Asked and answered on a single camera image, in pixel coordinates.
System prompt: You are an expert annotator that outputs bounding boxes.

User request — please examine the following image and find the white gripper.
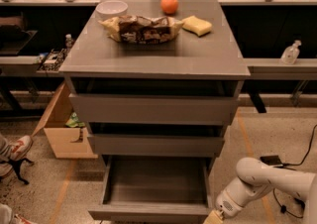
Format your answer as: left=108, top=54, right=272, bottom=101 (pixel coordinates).
left=203, top=177, right=264, bottom=224

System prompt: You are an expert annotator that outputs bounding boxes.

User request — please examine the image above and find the grey bottom drawer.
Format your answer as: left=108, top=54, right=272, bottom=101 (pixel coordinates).
left=88, top=156, right=212, bottom=224

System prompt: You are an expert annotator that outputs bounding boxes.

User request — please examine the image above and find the grey drawer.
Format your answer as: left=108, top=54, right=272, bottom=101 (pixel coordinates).
left=68, top=78, right=240, bottom=126
left=88, top=123, right=224, bottom=158
left=88, top=156, right=212, bottom=224

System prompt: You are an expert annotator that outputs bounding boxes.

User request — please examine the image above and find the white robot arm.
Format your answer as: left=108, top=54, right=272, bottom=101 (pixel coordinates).
left=203, top=158, right=317, bottom=224

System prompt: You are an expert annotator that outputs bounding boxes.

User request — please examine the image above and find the grey middle drawer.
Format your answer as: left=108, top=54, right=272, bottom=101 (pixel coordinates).
left=88, top=123, right=224, bottom=158

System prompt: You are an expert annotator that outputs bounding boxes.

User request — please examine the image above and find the grey drawer cabinet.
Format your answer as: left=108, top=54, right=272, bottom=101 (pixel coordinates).
left=60, top=0, right=250, bottom=169

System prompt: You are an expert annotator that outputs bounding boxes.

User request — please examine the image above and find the grey top drawer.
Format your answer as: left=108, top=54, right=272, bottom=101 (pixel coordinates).
left=68, top=78, right=240, bottom=126

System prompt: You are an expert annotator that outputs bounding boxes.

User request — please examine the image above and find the black foot pedal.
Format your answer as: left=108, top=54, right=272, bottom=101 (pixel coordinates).
left=260, top=156, right=283, bottom=167

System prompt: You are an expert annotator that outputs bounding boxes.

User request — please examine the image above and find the cardboard box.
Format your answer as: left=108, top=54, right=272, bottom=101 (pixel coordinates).
left=33, top=82, right=97, bottom=159

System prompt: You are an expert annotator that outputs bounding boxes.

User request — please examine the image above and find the green packet in box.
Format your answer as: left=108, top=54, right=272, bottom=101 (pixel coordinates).
left=65, top=112, right=85, bottom=128

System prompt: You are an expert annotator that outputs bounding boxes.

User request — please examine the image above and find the hand sanitizer bottle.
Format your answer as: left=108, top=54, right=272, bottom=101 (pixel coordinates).
left=280, top=40, right=301, bottom=64

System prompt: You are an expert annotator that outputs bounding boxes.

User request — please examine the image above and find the yellow sponge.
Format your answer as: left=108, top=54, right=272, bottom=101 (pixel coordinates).
left=182, top=16, right=212, bottom=37

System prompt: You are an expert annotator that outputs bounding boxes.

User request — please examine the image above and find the brown chip bag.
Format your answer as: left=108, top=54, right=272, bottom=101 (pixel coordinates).
left=100, top=15, right=183, bottom=45

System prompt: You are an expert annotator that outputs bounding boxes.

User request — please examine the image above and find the black tripod leg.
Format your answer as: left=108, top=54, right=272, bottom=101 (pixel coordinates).
left=7, top=158, right=34, bottom=185

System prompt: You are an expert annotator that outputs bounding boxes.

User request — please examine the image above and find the red white sneaker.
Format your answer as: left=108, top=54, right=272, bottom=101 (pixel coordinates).
left=9, top=136, right=33, bottom=161

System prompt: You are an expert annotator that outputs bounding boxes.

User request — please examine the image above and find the orange fruit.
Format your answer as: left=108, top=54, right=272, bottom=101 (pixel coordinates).
left=160, top=0, right=178, bottom=14

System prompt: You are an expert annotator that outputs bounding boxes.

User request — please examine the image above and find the tray of small parts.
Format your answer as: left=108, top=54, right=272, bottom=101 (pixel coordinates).
left=39, top=49, right=67, bottom=71

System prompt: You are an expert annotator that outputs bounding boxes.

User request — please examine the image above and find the clear plastic bottle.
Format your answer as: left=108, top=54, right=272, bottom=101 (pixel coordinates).
left=65, top=34, right=73, bottom=50

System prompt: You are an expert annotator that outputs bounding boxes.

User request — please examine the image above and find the white bowl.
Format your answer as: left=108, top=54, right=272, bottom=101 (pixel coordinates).
left=95, top=0, right=128, bottom=20

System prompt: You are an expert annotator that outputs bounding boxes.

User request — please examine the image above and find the black cable on floor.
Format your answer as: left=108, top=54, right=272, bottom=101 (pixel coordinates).
left=272, top=124, right=317, bottom=220

